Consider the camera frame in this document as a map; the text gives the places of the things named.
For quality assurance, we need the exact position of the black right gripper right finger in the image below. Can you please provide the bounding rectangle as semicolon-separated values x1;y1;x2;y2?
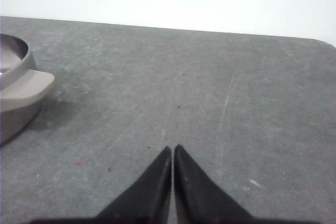
174;145;255;223

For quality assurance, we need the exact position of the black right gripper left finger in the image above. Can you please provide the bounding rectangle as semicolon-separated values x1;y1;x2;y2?
96;147;172;223

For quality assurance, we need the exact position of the stainless steel steamer pot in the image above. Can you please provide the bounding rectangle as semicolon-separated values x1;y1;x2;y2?
1;34;55;144

